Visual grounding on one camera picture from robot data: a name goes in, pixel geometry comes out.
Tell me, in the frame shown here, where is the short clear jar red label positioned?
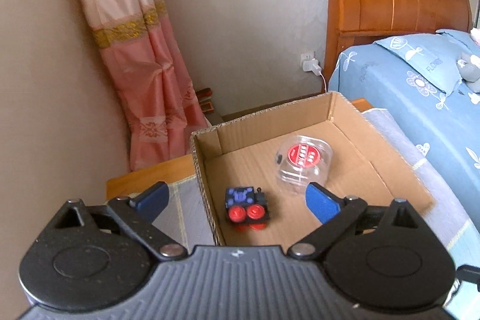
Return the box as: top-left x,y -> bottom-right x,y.
274,135 -> 334,194

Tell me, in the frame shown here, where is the blue black toy truck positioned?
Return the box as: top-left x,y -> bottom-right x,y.
224,186 -> 270,232

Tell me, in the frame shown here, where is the patchwork table cloth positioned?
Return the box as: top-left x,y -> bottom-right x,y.
154,101 -> 479,266

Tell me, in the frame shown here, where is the brown cardboard box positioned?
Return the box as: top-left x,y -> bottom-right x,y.
190,93 -> 434,248

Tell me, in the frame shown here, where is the pink curtain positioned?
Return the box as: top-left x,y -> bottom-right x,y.
81,0 -> 208,171

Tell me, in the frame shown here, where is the blue floral pillow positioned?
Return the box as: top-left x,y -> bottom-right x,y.
375,33 -> 474,96

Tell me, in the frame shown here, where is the grey plush toy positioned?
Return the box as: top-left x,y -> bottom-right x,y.
456,54 -> 480,93

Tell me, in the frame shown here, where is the white wall charger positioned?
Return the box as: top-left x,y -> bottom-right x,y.
300,51 -> 327,93

